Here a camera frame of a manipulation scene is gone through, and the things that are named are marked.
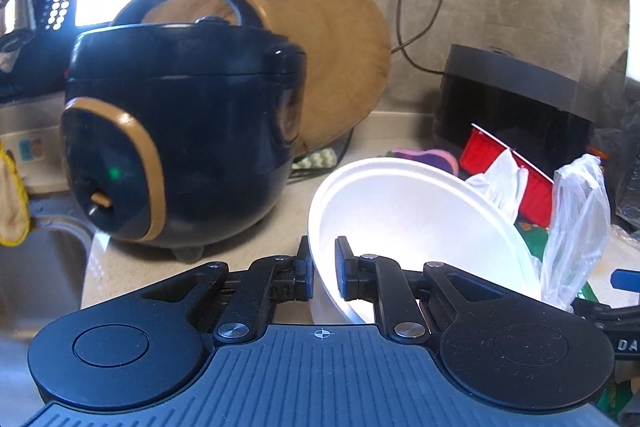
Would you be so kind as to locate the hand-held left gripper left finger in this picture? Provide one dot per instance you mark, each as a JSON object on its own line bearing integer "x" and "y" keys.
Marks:
{"x": 304, "y": 269}

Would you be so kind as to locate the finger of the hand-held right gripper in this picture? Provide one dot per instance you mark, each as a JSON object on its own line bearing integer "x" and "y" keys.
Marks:
{"x": 605, "y": 310}
{"x": 627, "y": 280}

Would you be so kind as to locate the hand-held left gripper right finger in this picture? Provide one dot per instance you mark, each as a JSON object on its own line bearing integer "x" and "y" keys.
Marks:
{"x": 343, "y": 269}

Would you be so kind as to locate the white foam bowl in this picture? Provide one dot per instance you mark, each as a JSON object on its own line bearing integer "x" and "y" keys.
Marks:
{"x": 425, "y": 217}

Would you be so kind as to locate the pink and purple sponge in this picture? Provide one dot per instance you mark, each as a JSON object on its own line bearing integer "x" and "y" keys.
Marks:
{"x": 435, "y": 159}

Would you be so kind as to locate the clear plastic bag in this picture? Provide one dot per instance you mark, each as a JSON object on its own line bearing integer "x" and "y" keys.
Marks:
{"x": 575, "y": 217}

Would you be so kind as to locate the green zigzag cloth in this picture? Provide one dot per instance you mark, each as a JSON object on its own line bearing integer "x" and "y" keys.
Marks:
{"x": 320, "y": 157}

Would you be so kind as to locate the dark blue rice cooker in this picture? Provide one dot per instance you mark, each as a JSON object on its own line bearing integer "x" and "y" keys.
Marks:
{"x": 200, "y": 107}

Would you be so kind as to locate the round wooden cutting board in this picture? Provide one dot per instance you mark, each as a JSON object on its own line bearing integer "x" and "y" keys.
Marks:
{"x": 330, "y": 57}

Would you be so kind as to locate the black box appliance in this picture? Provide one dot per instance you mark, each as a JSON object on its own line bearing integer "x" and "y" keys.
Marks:
{"x": 500, "y": 107}

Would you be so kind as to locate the stainless steel sink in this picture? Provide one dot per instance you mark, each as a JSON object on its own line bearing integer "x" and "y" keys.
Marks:
{"x": 40, "y": 267}

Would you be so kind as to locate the white box with sticker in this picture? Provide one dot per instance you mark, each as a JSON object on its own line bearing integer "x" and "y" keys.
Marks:
{"x": 46, "y": 177}

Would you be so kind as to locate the yellow cloth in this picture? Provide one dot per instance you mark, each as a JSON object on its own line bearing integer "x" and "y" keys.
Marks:
{"x": 12, "y": 207}

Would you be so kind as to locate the black perforated strainer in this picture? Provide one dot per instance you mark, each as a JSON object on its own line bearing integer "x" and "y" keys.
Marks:
{"x": 35, "y": 67}

